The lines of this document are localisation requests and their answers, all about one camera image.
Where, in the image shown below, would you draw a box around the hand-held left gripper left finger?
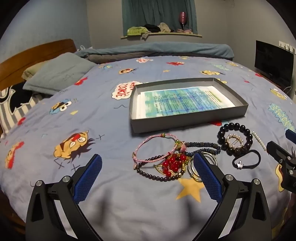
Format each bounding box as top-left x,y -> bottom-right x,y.
25,153 -> 103,241

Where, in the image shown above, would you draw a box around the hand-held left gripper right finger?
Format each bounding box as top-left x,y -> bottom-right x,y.
193,152 -> 271,241

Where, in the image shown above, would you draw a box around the silver bangles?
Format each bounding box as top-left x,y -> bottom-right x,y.
188,152 -> 218,181

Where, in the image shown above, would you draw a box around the pearl bar hair clip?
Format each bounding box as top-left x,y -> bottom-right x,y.
252,130 -> 267,151

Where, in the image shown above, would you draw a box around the blue bead bracelet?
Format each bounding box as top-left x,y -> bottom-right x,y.
183,141 -> 221,158

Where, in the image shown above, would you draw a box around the pink cord bracelet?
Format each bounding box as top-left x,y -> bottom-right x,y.
132,133 -> 188,171

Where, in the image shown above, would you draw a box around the round pearl gold hair clip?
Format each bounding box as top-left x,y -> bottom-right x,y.
225,133 -> 245,150

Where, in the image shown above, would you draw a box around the red bead gold bracelet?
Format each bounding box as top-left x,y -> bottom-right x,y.
154,152 -> 192,177

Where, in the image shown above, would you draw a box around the black large bead bracelet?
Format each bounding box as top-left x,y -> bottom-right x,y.
217,122 -> 254,156

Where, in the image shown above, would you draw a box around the dark small bead bracelet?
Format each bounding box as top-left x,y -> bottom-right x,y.
134,155 -> 185,183

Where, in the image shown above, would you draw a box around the grey cardboard box tray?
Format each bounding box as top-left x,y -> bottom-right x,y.
129,77 -> 249,134

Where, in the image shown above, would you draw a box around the cartoon printed blue bedsheet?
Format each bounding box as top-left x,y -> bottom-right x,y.
0,56 -> 296,241

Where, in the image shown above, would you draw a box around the black monitor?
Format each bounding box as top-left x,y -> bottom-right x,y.
254,40 -> 294,85

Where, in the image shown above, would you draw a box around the blue green printed paper sheet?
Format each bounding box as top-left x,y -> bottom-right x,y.
138,86 -> 236,118

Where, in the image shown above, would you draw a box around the striped black white pillow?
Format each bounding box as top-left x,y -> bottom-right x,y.
0,82 -> 47,137

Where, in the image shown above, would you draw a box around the grey blue pillow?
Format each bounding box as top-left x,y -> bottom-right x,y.
23,52 -> 97,96

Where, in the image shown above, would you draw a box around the olive pillow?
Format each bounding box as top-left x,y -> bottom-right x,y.
21,60 -> 51,80

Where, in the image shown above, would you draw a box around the grey blanket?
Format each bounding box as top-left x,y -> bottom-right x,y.
87,53 -> 162,64

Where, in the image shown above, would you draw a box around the blue blanket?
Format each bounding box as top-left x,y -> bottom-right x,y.
74,42 -> 234,64

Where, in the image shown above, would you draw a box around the wooden headboard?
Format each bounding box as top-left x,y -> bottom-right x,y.
0,39 -> 78,91

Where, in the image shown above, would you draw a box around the green cloth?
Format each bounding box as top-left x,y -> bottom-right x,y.
127,26 -> 150,37

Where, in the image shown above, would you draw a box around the beige cloth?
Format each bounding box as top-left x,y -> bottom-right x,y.
157,22 -> 171,33

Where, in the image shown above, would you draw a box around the pink glass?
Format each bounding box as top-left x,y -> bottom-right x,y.
179,11 -> 188,31

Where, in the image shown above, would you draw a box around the black cloth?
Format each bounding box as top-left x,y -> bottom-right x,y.
142,23 -> 161,33

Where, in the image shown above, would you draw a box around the teal curtain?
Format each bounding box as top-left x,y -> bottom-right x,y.
121,0 -> 198,37

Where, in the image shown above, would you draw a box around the black hair tie with charm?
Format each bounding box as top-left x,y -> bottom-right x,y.
232,149 -> 262,171

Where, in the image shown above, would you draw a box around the wall socket strip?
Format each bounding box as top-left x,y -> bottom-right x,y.
279,40 -> 296,54

